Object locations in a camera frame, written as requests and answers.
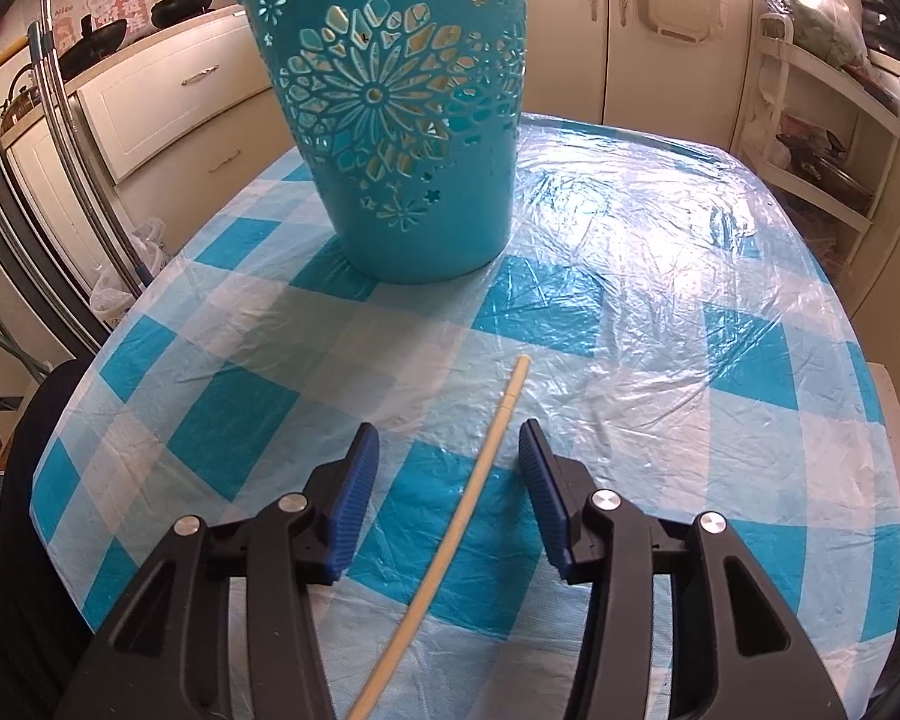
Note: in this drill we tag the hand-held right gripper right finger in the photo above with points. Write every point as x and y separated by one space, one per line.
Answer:
544 495

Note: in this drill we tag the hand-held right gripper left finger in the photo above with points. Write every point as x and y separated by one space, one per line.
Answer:
352 495

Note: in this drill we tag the steel kettle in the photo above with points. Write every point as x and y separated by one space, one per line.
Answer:
21 101

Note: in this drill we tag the blue checkered plastic tablecloth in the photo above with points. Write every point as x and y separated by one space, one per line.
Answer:
645 360

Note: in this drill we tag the white plastic bag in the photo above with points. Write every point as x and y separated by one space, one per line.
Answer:
127 277

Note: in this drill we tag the steel pot with lid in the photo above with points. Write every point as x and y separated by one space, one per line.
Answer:
832 172

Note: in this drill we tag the white rolling cart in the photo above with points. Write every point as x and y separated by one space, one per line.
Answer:
817 127

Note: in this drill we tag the teal plastic cutout basket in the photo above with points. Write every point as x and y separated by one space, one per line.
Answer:
420 225

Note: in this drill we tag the clear bag of vegetables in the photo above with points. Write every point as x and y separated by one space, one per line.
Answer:
821 15

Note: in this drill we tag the dark cloth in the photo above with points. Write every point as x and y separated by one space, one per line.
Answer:
37 540

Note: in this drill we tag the wooden chopstick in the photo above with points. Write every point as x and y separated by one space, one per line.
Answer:
487 457

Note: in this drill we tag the white counter cabinets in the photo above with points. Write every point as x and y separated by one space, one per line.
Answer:
570 30

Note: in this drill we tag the white drawer cabinet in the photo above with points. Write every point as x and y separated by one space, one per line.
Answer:
165 105

